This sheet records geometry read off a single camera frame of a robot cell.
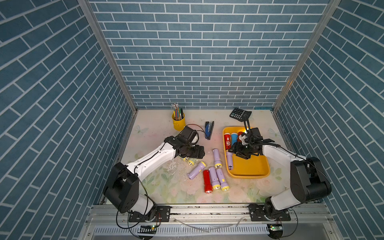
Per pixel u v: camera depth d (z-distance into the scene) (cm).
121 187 42
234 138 99
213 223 73
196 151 73
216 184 80
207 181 82
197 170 86
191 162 89
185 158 91
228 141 98
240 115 115
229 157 90
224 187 79
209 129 106
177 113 102
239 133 103
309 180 45
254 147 68
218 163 88
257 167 89
